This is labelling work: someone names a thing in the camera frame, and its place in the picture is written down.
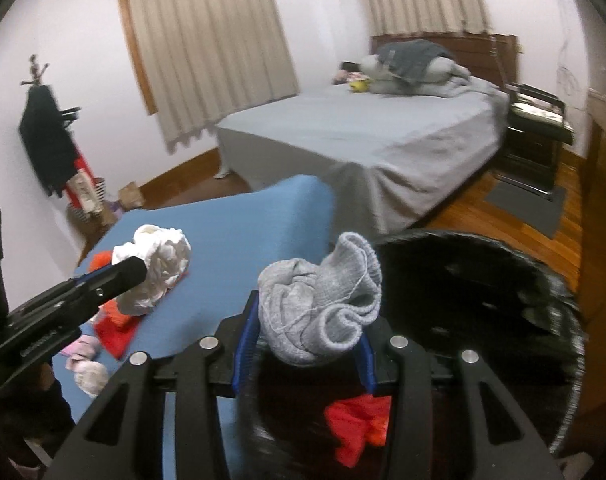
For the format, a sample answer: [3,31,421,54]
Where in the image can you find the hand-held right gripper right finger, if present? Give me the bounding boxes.
[353,320,566,480]

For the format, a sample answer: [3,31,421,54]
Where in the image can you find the wooden headboard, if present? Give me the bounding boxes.
[370,32,518,93]

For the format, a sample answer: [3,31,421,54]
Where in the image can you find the black trash bin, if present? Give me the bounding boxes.
[233,229,586,480]

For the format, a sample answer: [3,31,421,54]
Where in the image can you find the grey folded duvet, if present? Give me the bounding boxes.
[358,55,498,98]

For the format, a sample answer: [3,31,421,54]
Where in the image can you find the cardboard box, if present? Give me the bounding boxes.
[118,181,145,211]

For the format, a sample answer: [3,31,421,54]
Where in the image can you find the wide beige curtain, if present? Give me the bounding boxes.
[126,0,301,156]

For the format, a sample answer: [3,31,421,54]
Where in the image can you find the coat rack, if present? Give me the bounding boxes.
[22,54,51,88]

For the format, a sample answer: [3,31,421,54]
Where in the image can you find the pale pink wad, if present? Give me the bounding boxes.
[73,360,110,400]

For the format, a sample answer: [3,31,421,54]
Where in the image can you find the red and white bag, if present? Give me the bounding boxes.
[66,152,96,211]

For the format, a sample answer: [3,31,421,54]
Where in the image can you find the black metal chair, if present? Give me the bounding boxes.
[493,82,576,198]

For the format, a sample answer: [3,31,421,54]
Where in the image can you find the pink small cloth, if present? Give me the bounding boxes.
[58,336,100,361]

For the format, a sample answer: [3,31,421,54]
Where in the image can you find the white wall cables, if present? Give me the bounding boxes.
[555,0,584,106]

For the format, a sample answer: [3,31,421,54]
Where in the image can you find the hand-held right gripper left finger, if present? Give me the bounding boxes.
[42,290,261,480]

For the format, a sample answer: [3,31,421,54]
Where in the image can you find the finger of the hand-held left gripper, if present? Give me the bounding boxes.
[58,256,149,328]

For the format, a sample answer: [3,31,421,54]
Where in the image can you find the wooden window frame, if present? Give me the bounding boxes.
[104,0,159,116]

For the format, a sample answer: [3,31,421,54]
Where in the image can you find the metal stand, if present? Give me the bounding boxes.
[488,35,514,86]

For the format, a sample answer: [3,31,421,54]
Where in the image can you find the blue blanket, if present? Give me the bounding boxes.
[50,175,334,480]

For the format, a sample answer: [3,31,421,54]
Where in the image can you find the dark grey towel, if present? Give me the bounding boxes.
[375,39,454,86]

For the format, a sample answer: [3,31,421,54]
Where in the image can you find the grey floor mat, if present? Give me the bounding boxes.
[484,180,568,238]

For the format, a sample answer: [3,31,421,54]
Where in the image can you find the bed with grey sheet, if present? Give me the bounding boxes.
[215,77,508,236]

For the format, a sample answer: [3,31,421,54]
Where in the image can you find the red plastic bag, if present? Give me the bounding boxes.
[324,394,394,468]

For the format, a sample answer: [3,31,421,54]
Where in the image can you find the white sock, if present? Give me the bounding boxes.
[112,224,192,317]

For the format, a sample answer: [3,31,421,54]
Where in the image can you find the red cloth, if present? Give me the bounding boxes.
[93,300,144,360]

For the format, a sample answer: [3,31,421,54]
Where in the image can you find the orange mesh cloth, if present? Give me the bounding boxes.
[90,251,116,275]

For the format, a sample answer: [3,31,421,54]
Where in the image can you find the grey knit sock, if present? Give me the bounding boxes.
[257,232,384,367]

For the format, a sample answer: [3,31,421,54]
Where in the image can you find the person's left forearm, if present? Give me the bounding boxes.
[0,380,76,466]

